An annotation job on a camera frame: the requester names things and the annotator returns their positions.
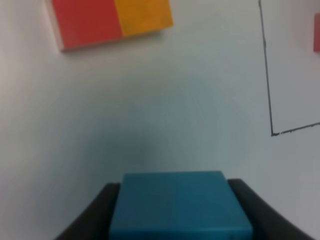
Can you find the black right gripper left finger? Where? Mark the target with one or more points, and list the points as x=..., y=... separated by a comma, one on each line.
x=94, y=222

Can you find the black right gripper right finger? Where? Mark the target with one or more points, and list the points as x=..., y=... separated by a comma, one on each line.
x=267, y=223

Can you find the blue cube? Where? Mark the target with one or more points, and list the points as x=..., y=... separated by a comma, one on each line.
x=178, y=206

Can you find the orange cube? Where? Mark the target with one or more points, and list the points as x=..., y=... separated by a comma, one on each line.
x=138, y=17

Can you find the red template cube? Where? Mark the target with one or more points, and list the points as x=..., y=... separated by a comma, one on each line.
x=316, y=37

